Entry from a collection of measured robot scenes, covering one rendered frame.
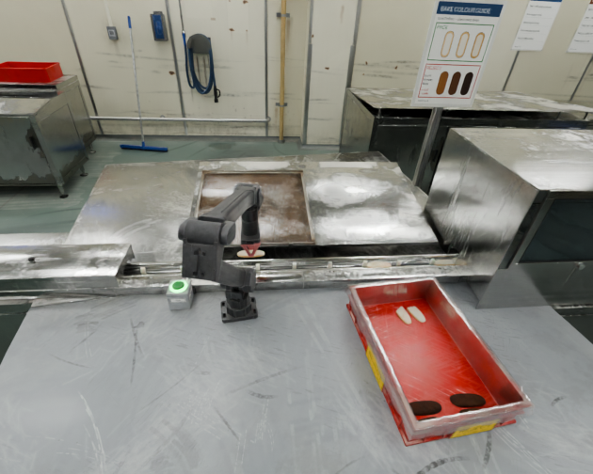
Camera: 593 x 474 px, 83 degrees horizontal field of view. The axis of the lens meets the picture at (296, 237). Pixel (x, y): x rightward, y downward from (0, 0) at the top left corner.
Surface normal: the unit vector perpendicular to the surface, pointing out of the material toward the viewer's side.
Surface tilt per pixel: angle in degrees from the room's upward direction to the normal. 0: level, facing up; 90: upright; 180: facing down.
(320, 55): 90
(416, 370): 0
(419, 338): 0
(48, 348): 0
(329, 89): 90
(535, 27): 90
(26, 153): 90
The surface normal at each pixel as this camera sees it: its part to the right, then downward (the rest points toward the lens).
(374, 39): 0.10, 0.59
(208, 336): 0.04, -0.80
